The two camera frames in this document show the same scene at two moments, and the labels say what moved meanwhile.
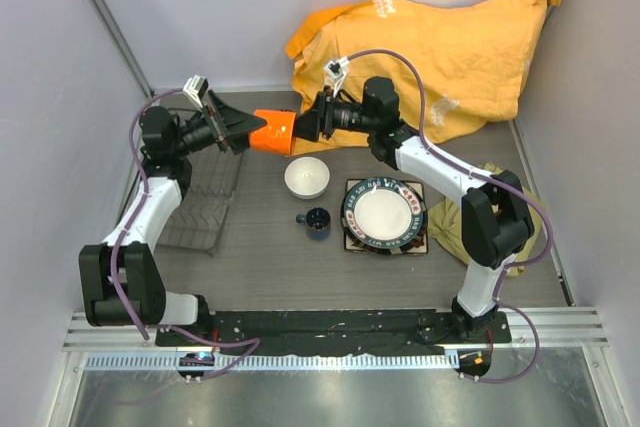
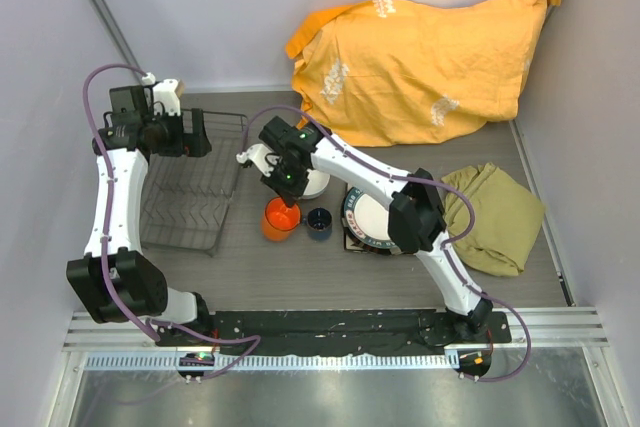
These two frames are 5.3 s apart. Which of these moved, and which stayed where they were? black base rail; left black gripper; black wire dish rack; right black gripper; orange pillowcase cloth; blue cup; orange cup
Moved: orange cup; right black gripper; left black gripper
Stayed: black base rail; blue cup; orange pillowcase cloth; black wire dish rack
